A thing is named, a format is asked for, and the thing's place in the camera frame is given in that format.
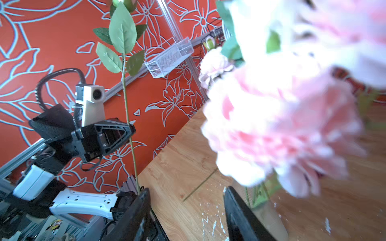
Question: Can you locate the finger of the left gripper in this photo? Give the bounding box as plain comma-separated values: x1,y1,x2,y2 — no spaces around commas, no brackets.
79,118,136,162

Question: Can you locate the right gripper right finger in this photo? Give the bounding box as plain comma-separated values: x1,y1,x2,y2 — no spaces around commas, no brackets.
224,186,275,241

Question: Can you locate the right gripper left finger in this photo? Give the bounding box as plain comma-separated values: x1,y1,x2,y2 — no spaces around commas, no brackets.
102,188,151,241

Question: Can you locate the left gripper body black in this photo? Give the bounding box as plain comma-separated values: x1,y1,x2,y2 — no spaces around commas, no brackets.
29,104,102,172

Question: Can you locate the large pink peony spray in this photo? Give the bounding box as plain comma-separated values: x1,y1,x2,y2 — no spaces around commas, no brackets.
202,1,386,198

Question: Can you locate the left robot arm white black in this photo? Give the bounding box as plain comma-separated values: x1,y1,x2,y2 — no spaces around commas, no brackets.
5,68,135,226

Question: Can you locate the clear ribbed glass vase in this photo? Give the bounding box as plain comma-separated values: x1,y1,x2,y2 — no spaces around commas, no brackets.
244,181,289,241

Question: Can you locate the mixed flower bunch on table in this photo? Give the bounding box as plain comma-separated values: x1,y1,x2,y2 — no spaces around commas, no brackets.
199,36,235,90

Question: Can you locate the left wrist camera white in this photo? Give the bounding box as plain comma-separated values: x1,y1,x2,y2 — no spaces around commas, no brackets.
75,84,106,127

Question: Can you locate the white mesh wall basket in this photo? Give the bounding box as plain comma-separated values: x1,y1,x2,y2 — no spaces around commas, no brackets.
145,37,194,78

